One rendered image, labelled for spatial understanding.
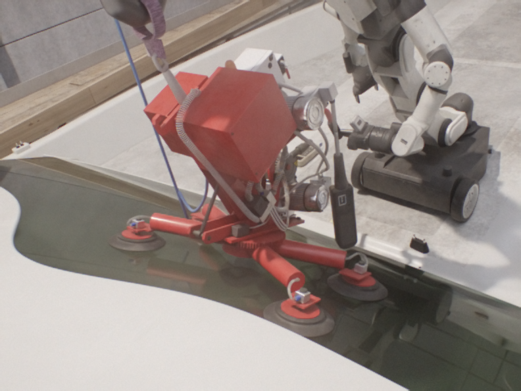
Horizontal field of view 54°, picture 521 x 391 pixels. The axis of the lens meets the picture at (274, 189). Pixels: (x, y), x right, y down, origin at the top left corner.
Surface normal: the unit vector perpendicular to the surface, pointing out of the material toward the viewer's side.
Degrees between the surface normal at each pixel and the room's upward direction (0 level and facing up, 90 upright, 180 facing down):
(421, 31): 79
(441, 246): 0
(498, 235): 3
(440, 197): 90
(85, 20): 90
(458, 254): 0
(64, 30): 90
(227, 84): 20
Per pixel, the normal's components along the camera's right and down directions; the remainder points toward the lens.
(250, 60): -0.33, -0.62
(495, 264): -0.05, -0.78
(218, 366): 0.09, -0.94
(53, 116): 0.78, 0.24
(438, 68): -0.22, 0.41
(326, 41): 0.54, 0.40
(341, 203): 0.29, 0.50
